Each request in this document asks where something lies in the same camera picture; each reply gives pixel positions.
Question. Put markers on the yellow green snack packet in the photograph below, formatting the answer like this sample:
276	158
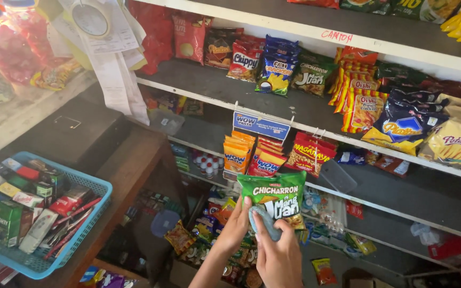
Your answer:
360	244

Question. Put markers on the strip of yellow candy sachets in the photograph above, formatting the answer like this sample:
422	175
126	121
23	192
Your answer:
54	76

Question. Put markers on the stack of small green boxes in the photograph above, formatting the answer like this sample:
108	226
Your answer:
181	158

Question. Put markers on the row of orange striped cracker packets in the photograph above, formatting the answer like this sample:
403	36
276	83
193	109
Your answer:
362	110

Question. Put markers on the group of white red-capped bottles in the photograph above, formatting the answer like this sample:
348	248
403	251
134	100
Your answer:
208	164

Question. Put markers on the person's left hand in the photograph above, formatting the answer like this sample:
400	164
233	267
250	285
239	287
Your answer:
232	232

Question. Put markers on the row of green crackling packs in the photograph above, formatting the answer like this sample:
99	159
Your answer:
312	78

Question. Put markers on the red pen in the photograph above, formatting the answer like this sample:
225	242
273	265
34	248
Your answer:
67	236
79	210

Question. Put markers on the white shelf unit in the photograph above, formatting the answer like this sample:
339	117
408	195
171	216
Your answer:
222	86

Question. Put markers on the red potato chip packet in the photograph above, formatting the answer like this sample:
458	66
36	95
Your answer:
190	38

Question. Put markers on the bunch of orange pasta packets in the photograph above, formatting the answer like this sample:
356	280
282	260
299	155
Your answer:
237	156

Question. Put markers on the row of dark blue chip packets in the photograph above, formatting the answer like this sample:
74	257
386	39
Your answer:
402	128

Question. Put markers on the row of red corn chip packets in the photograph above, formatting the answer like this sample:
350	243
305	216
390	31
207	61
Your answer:
244	62

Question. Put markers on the bunch of red pasta packets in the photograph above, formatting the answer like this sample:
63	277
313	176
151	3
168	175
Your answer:
266	160

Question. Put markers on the row of blue fish cracker packets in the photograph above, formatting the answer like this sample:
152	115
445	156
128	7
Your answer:
276	72

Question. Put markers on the person's right hand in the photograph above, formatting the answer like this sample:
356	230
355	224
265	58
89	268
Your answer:
280	260

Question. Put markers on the brown chip packet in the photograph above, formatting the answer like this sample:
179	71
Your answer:
220	48

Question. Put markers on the brown wooden counter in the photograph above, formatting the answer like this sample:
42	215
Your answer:
134	160

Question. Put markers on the bunch of red nut packets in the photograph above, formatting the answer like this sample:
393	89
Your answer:
308	156

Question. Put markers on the crumpled white plastic bag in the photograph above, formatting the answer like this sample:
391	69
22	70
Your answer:
424	232

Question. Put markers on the clear plastic container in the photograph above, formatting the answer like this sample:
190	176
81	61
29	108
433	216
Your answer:
166	121

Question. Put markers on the hanging white paper receipts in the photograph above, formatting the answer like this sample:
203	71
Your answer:
112	68

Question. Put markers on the green pork crackling snack packet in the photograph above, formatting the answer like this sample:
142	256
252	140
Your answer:
278	192

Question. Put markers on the small blue biscuit packets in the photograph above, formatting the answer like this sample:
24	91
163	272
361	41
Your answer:
351	156

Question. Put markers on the red noodle packet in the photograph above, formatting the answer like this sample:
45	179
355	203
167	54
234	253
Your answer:
314	2

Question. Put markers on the mixed packets behind clear container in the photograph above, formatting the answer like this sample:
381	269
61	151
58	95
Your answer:
174	104

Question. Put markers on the heap of assorted cigarette packs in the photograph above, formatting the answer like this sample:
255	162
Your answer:
26	192

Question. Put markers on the brown cardboard box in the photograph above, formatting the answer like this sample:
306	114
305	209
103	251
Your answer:
364	279

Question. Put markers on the clear jar of red candies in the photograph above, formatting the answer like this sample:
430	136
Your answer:
34	28
4	50

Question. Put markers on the row of cream potato fries packets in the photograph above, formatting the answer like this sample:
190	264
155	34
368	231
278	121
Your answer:
454	146

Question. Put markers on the grey blue cleaning cloth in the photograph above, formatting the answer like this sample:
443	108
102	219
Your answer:
264	224

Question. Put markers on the large red plastic bag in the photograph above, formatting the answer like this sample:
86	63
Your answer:
154	36

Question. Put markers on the green cigarette carton box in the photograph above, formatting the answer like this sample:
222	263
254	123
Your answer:
5	222

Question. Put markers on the purple blue snack packets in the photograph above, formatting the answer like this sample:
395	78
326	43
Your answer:
108	279

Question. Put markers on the row of dark red packets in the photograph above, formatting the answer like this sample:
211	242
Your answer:
458	90

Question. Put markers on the blue hanging sign card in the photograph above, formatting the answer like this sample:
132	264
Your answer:
260	124

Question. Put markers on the small red sachet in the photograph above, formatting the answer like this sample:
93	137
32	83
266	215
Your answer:
354	209

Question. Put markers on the blue lidded plastic tub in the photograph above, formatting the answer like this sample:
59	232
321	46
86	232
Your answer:
165	223

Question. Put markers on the row of green noodle packets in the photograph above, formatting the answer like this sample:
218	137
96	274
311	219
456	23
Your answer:
406	8

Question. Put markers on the clear bags of small goods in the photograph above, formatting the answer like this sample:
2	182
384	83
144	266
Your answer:
326	208

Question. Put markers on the black metal cash box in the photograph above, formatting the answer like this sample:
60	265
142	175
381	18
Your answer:
70	132

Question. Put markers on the row of dark green packets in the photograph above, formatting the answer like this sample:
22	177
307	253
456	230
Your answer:
398	74

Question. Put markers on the brown red sachet packets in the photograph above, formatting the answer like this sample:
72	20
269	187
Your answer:
390	164

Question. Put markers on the blue plastic mesh basket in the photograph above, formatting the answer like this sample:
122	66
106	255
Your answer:
34	264

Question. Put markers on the red white carton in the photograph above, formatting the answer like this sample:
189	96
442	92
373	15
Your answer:
454	250

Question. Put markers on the orange snack packet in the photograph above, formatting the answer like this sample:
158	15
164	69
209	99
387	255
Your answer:
323	272

